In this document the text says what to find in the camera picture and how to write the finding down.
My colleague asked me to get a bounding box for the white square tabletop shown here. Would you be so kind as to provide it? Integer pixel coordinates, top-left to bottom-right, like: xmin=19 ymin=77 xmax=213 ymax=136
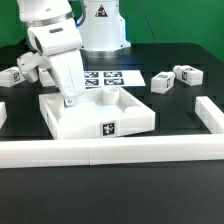
xmin=39 ymin=87 xmax=155 ymax=140

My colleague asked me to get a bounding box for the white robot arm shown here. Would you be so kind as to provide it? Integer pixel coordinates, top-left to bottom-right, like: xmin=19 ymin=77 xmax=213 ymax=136
xmin=17 ymin=0 xmax=85 ymax=106

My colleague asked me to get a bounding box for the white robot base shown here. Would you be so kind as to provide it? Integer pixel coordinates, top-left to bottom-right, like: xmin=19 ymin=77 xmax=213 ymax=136
xmin=79 ymin=0 xmax=131 ymax=57

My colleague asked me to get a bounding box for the white sheet with tag markers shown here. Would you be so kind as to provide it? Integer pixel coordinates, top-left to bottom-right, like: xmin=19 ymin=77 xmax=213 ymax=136
xmin=84 ymin=70 xmax=145 ymax=88

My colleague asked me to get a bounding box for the white front fence bar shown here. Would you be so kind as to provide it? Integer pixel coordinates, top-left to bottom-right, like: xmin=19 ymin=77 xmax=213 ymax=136
xmin=0 ymin=134 xmax=224 ymax=168

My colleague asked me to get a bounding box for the white fence bar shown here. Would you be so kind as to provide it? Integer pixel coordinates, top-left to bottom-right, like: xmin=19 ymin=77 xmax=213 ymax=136
xmin=0 ymin=102 xmax=7 ymax=129
xmin=195 ymin=96 xmax=224 ymax=134
xmin=0 ymin=134 xmax=224 ymax=168

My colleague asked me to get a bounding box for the white right fence bar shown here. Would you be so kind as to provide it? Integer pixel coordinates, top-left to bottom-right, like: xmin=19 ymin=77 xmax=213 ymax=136
xmin=195 ymin=96 xmax=224 ymax=134

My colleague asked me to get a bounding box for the white left fence bar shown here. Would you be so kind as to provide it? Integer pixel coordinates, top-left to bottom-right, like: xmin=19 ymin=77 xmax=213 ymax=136
xmin=0 ymin=102 xmax=7 ymax=129

